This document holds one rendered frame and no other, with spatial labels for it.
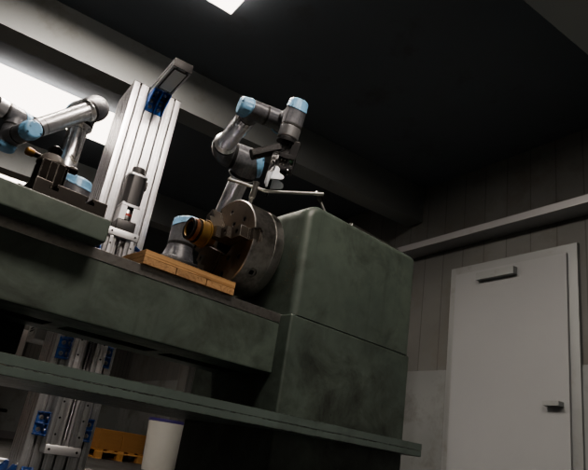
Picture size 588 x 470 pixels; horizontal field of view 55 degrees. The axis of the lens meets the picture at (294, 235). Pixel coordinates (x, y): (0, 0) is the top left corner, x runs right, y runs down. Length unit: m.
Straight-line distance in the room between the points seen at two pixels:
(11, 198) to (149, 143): 1.53
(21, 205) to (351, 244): 1.09
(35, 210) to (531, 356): 3.69
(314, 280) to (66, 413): 1.16
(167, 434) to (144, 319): 6.62
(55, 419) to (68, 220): 1.19
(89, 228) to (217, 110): 3.26
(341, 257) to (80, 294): 0.89
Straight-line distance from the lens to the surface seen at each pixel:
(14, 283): 1.43
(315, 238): 1.88
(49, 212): 1.41
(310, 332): 1.82
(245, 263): 1.78
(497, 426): 4.55
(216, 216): 1.96
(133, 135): 2.83
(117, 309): 1.51
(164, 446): 8.13
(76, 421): 2.47
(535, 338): 4.48
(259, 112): 2.10
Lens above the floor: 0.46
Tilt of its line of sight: 21 degrees up
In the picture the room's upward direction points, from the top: 9 degrees clockwise
